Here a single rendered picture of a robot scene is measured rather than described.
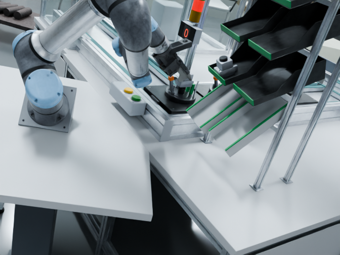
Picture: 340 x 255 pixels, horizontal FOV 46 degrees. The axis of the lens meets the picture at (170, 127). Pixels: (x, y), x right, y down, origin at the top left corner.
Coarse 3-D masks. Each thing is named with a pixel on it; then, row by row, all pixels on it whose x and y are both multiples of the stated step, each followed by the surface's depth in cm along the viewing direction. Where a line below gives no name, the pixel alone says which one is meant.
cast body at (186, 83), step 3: (192, 75) 172; (177, 78) 173; (192, 78) 173; (177, 81) 173; (183, 81) 171; (186, 81) 172; (189, 81) 173; (192, 81) 174; (177, 84) 174; (180, 84) 172; (183, 84) 172; (186, 84) 173; (189, 84) 174; (180, 87) 172
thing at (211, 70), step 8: (240, 48) 150; (248, 48) 152; (232, 56) 151; (240, 56) 152; (248, 56) 154; (256, 56) 153; (216, 64) 150; (240, 64) 150; (248, 64) 149; (256, 64) 141; (264, 64) 142; (216, 72) 144; (240, 72) 145; (248, 72) 141; (256, 72) 143; (224, 80) 139; (232, 80) 141
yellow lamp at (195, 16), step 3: (192, 12) 181; (195, 12) 180; (198, 12) 180; (201, 12) 182; (192, 15) 181; (195, 15) 181; (198, 15) 181; (189, 18) 183; (192, 18) 182; (195, 18) 181; (198, 18) 182; (192, 21) 182; (195, 21) 182; (198, 21) 183
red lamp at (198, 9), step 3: (195, 0) 178; (198, 0) 178; (195, 3) 179; (198, 3) 178; (201, 3) 178; (192, 6) 181; (195, 6) 179; (198, 6) 179; (201, 6) 179; (192, 9) 181; (195, 9) 180; (198, 9) 179; (201, 9) 180
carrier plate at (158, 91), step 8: (144, 88) 179; (152, 88) 179; (160, 88) 181; (160, 96) 174; (200, 96) 185; (160, 104) 170; (168, 104) 168; (176, 104) 170; (184, 104) 172; (192, 104) 174; (168, 112) 165; (176, 112) 165; (184, 112) 167
